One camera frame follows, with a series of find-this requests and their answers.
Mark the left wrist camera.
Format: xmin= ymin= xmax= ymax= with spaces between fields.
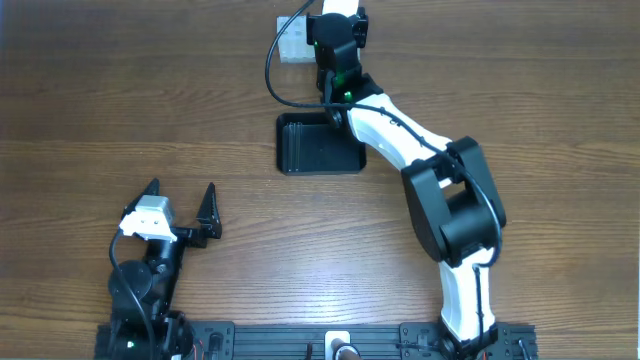
xmin=118 ymin=194 xmax=177 ymax=244

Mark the white test tube rack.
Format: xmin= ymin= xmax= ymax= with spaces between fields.
xmin=276 ymin=14 xmax=321 ymax=65

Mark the black tray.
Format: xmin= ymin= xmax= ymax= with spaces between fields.
xmin=275 ymin=111 xmax=368 ymax=177

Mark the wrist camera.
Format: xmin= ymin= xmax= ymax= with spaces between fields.
xmin=118 ymin=194 xmax=177 ymax=244
xmin=322 ymin=0 xmax=361 ymax=16

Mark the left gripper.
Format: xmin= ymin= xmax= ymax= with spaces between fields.
xmin=121 ymin=178 xmax=224 ymax=250

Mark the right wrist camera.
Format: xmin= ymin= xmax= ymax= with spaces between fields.
xmin=322 ymin=0 xmax=361 ymax=16

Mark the mounting rail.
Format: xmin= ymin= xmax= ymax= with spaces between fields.
xmin=94 ymin=320 xmax=539 ymax=360

